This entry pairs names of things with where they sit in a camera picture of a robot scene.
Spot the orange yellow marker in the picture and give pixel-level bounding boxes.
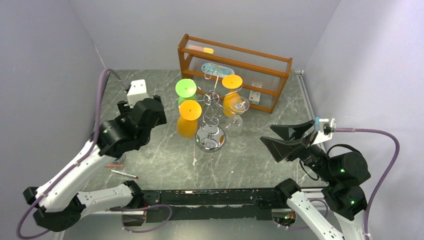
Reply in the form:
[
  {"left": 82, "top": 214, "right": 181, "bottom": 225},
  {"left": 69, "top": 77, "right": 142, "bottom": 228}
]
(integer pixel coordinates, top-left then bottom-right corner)
[{"left": 186, "top": 44, "right": 214, "bottom": 54}]

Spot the wooden shelf rack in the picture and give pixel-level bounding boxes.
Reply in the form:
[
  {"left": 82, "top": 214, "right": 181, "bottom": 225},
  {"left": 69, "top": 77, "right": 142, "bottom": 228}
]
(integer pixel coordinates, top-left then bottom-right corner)
[{"left": 177, "top": 34, "right": 293, "bottom": 113}]

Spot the silver red pen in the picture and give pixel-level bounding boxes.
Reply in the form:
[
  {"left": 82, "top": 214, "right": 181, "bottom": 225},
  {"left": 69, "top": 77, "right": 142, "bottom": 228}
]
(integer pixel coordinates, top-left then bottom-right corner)
[{"left": 110, "top": 169, "right": 139, "bottom": 180}]

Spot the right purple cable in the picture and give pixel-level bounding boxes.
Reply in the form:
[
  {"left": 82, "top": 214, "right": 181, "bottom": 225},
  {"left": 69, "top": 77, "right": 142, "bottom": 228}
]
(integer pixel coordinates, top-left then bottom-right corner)
[{"left": 334, "top": 127, "right": 401, "bottom": 239}]

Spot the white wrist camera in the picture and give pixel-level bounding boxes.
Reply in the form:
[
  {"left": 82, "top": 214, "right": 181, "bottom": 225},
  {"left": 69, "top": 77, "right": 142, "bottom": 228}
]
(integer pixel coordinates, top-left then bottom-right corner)
[
  {"left": 126, "top": 79, "right": 150, "bottom": 108},
  {"left": 312, "top": 113, "right": 336, "bottom": 145}
]

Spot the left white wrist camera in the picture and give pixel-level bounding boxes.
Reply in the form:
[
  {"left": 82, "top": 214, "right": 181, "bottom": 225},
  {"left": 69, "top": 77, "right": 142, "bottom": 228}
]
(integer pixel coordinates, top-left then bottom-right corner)
[{"left": 126, "top": 79, "right": 150, "bottom": 108}]

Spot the orange plastic goblet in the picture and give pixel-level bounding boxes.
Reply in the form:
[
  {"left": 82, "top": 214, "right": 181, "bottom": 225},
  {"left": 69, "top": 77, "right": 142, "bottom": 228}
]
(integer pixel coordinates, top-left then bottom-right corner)
[
  {"left": 221, "top": 74, "right": 243, "bottom": 117},
  {"left": 176, "top": 100, "right": 202, "bottom": 138}
]

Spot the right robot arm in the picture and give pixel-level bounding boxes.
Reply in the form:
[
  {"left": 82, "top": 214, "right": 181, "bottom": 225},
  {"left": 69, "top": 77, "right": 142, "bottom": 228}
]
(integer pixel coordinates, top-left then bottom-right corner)
[{"left": 260, "top": 117, "right": 371, "bottom": 240}]

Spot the orange pencil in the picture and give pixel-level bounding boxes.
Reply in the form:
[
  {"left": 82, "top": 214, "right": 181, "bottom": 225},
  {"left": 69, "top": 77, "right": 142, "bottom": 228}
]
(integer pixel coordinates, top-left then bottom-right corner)
[{"left": 105, "top": 163, "right": 126, "bottom": 168}]

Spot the blue packaged item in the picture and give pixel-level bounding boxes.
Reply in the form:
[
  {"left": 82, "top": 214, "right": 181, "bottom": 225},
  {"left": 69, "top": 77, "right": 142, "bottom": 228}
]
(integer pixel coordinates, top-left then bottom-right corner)
[{"left": 200, "top": 62, "right": 235, "bottom": 78}]

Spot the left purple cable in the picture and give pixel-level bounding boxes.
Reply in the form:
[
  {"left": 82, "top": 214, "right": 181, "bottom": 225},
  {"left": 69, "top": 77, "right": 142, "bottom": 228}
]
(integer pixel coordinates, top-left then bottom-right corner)
[{"left": 16, "top": 68, "right": 132, "bottom": 240}]

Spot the clear wine glass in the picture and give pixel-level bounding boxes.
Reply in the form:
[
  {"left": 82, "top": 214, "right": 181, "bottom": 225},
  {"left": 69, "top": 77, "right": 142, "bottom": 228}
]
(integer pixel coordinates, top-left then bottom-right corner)
[{"left": 225, "top": 96, "right": 250, "bottom": 138}]

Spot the green plastic goblet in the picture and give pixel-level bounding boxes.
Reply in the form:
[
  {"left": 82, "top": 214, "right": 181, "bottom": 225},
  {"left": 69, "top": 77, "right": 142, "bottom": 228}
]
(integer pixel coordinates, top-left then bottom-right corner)
[{"left": 175, "top": 78, "right": 197, "bottom": 106}]

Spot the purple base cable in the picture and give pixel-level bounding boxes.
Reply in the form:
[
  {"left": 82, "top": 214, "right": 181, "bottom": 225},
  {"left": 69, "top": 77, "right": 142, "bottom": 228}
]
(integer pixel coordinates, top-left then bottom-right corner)
[{"left": 112, "top": 203, "right": 173, "bottom": 234}]

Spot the small white red box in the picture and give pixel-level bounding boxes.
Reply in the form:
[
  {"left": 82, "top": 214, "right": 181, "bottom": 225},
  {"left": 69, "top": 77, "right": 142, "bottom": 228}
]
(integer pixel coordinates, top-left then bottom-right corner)
[{"left": 248, "top": 90, "right": 261, "bottom": 105}]

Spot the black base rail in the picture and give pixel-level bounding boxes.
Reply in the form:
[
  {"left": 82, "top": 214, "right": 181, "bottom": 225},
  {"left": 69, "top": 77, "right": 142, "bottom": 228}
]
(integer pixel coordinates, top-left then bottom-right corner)
[{"left": 107, "top": 187, "right": 298, "bottom": 228}]

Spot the chrome wine glass rack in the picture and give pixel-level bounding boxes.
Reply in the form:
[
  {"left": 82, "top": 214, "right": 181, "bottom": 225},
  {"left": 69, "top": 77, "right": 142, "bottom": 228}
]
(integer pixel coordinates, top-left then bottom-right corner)
[{"left": 195, "top": 74, "right": 242, "bottom": 153}]

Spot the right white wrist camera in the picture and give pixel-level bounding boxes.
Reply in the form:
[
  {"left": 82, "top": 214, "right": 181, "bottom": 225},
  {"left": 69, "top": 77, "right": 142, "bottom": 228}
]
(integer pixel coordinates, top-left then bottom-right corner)
[{"left": 312, "top": 113, "right": 336, "bottom": 145}]

